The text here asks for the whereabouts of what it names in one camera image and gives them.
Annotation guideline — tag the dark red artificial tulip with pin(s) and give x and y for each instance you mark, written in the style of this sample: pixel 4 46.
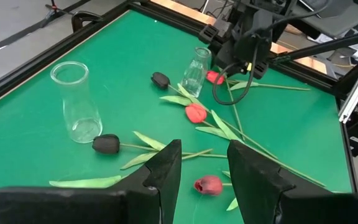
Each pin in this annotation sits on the dark red artificial tulip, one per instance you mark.
pixel 208 185

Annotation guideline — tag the black table clamp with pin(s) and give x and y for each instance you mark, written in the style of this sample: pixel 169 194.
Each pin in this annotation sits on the black table clamp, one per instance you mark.
pixel 79 18

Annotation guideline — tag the grey desk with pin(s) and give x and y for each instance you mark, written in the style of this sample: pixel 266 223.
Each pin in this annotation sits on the grey desk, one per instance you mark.
pixel 337 21

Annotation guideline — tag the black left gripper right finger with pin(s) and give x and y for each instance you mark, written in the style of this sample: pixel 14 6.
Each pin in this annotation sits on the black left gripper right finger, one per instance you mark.
pixel 259 193

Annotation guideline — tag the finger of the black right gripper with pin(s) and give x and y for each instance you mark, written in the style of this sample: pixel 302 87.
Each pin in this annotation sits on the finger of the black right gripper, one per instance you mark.
pixel 236 60
pixel 223 59

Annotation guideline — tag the slim clear glass carafe vase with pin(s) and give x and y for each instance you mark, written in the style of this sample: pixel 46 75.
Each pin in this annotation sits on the slim clear glass carafe vase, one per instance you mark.
pixel 79 124

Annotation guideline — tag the green table mat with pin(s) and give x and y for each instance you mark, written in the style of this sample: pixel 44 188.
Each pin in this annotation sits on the green table mat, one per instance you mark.
pixel 135 62

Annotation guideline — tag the bright red artificial tulip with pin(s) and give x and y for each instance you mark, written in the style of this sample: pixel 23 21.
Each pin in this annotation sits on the bright red artificial tulip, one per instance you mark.
pixel 214 77
pixel 196 113

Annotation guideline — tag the ribbed clear glass bell vase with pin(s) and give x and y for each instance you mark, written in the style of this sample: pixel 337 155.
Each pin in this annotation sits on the ribbed clear glass bell vase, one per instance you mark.
pixel 194 77

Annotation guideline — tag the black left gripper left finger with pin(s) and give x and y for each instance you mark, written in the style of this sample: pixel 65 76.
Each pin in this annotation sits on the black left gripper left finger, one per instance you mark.
pixel 154 193

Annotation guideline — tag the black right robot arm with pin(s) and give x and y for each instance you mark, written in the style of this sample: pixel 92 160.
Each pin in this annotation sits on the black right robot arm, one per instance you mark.
pixel 259 15

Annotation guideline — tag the silver frame bracket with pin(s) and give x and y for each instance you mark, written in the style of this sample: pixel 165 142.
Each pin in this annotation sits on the silver frame bracket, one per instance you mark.
pixel 355 96

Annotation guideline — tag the black tripod stand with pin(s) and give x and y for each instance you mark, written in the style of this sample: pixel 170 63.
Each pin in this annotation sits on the black tripod stand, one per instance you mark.
pixel 53 7

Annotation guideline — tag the black artificial tulip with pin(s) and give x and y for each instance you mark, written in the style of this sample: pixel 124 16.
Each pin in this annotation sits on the black artificial tulip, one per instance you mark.
pixel 106 143
pixel 160 80

